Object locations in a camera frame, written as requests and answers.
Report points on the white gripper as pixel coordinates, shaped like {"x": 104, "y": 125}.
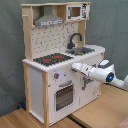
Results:
{"x": 83, "y": 68}

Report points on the red oven knob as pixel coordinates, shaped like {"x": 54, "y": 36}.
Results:
{"x": 56, "y": 75}

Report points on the white oven door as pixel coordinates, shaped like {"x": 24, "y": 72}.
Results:
{"x": 63, "y": 98}

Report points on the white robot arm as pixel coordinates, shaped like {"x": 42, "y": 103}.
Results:
{"x": 104, "y": 73}

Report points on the wooden toy kitchen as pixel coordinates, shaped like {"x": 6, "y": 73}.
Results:
{"x": 46, "y": 40}

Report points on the grey sink basin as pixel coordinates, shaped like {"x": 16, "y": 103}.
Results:
{"x": 79, "y": 51}

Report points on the white fridge door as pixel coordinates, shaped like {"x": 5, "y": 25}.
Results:
{"x": 89, "y": 88}

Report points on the black faucet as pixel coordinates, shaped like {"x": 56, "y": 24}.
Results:
{"x": 72, "y": 43}

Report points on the black stovetop red burners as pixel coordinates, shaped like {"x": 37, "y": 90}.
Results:
{"x": 52, "y": 59}

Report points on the toy microwave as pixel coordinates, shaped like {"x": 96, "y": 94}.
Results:
{"x": 77, "y": 11}

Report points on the grey range hood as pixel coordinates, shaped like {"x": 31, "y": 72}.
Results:
{"x": 48, "y": 18}

